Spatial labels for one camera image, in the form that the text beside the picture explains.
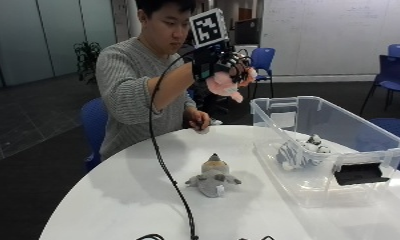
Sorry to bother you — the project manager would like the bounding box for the clear plastic storage bin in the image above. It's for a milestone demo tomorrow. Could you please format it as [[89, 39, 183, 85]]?
[[250, 95, 400, 209]]

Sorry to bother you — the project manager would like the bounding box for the pink soft toy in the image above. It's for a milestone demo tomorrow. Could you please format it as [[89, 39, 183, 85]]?
[[204, 67, 259, 104]]

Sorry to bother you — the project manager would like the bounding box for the black bin handle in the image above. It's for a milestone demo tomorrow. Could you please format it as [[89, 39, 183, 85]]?
[[332, 162, 392, 187]]

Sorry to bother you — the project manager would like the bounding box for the blue chair with black legs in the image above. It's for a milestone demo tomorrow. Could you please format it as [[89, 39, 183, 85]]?
[[359, 54, 400, 118], [247, 47, 278, 100]]

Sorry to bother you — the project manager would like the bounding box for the grey soft toy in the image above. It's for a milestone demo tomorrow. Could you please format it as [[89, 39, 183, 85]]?
[[185, 153, 243, 199]]

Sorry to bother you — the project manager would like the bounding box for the the person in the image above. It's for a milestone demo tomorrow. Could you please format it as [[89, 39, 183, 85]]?
[[95, 0, 212, 162]]

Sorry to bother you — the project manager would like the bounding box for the white marker cube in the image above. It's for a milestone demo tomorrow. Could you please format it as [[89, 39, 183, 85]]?
[[188, 7, 231, 50]]

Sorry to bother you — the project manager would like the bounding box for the black cable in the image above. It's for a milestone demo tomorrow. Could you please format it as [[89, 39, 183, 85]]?
[[135, 46, 278, 240]]

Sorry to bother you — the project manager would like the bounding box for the black cabinet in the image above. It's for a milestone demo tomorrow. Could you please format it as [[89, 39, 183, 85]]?
[[234, 18, 260, 46]]

